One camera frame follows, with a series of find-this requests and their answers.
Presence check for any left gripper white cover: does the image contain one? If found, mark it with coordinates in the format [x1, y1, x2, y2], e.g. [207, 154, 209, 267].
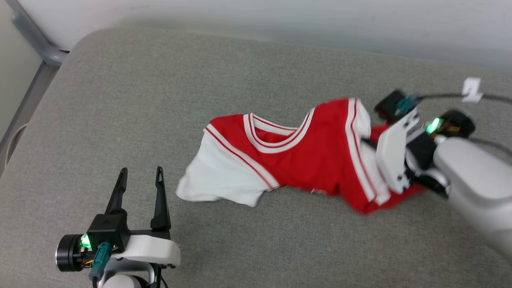
[56, 166, 181, 280]

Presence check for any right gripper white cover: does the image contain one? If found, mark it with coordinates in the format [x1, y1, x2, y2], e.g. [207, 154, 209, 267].
[361, 108, 476, 197]

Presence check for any red and white basketball jersey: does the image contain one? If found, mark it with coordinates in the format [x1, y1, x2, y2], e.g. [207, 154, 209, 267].
[176, 97, 432, 215]

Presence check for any teal right camera connector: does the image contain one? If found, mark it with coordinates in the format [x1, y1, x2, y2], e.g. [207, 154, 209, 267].
[395, 93, 424, 116]

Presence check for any teal camera connector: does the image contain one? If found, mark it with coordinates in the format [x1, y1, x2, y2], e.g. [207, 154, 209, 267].
[395, 93, 424, 116]
[89, 242, 113, 281]

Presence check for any teal left camera connector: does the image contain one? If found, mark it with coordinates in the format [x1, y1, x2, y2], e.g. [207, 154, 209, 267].
[89, 242, 113, 281]

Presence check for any thick black right camera cable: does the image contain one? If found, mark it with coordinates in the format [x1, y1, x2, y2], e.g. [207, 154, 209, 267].
[418, 92, 512, 104]

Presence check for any white right cable label tag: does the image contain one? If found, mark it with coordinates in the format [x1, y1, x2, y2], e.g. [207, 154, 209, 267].
[462, 77, 484, 104]

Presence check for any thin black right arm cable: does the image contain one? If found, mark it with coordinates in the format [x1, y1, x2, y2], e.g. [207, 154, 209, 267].
[466, 137, 512, 157]

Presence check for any grey metal pipe frame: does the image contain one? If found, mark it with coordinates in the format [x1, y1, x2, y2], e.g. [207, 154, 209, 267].
[0, 0, 69, 176]

